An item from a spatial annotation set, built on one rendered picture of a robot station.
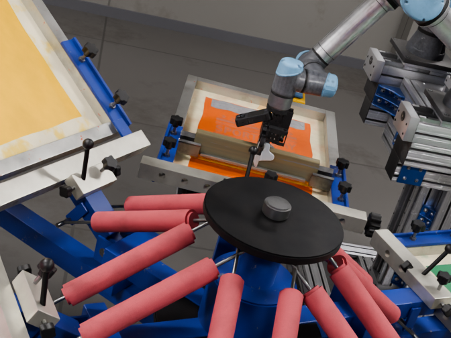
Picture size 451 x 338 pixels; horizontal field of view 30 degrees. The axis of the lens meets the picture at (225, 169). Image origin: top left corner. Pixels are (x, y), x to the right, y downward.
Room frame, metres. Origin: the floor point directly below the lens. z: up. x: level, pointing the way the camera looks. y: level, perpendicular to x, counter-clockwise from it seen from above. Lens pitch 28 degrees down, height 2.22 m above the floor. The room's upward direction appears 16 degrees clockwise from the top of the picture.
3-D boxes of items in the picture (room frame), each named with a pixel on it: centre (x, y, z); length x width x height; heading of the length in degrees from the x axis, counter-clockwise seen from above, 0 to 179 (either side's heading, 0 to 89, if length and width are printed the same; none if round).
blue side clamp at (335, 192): (2.39, -0.37, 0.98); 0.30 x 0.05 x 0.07; 3
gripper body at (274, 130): (2.41, -0.11, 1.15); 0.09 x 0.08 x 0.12; 93
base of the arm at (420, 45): (3.21, -0.63, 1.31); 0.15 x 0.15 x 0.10
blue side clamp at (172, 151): (2.37, 0.19, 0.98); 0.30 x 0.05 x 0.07; 3
